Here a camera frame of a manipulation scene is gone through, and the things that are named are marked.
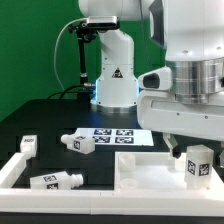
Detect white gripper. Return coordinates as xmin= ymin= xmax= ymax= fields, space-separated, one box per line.
xmin=137 ymin=90 xmax=224 ymax=168

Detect white square tabletop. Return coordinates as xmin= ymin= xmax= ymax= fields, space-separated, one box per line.
xmin=114 ymin=150 xmax=224 ymax=193

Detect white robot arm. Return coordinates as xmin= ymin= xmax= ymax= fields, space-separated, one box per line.
xmin=79 ymin=0 xmax=224 ymax=157

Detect white sheet with markers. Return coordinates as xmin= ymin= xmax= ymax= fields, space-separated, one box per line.
xmin=75 ymin=128 xmax=154 ymax=146

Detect white U-shaped fence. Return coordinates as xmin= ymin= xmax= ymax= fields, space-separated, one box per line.
xmin=0 ymin=152 xmax=224 ymax=218

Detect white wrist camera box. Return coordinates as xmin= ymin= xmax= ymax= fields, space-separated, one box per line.
xmin=138 ymin=66 xmax=172 ymax=91

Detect black cables on table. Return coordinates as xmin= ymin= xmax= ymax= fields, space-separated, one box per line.
xmin=47 ymin=83 xmax=98 ymax=100

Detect camera on black stand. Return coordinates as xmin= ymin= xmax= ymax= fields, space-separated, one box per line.
xmin=66 ymin=16 xmax=120 ymax=101

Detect grey camera cable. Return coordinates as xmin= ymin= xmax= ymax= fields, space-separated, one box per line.
xmin=53 ymin=17 xmax=88 ymax=93

